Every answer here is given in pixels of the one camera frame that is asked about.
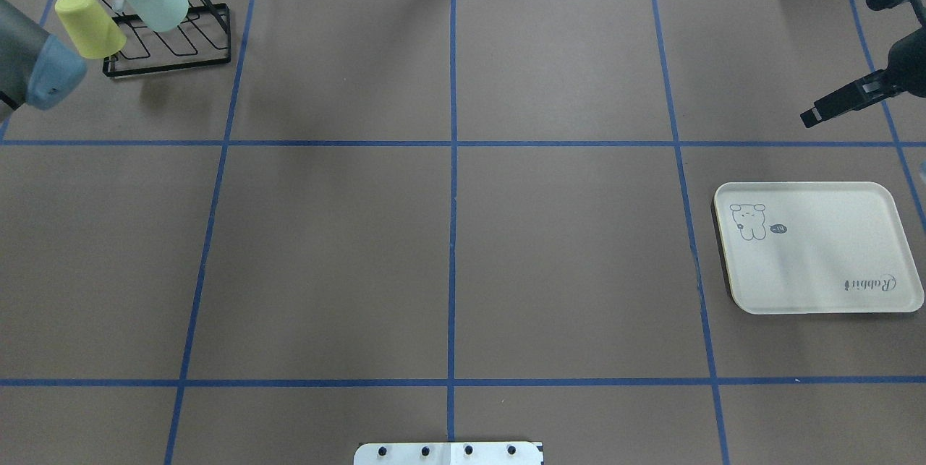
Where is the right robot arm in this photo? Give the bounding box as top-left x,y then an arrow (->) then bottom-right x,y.
800,0 -> 925,128

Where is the cream rabbit tray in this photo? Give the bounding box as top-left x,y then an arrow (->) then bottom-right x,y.
713,182 -> 924,315

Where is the black wire cup rack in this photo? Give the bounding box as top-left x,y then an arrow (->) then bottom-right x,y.
101,0 -> 234,79

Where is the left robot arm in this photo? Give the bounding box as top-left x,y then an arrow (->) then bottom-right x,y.
1,0 -> 86,120

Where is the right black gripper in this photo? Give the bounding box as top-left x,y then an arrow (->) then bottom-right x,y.
800,69 -> 904,128

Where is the yellow cup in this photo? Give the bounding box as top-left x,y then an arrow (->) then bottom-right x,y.
55,0 -> 128,59

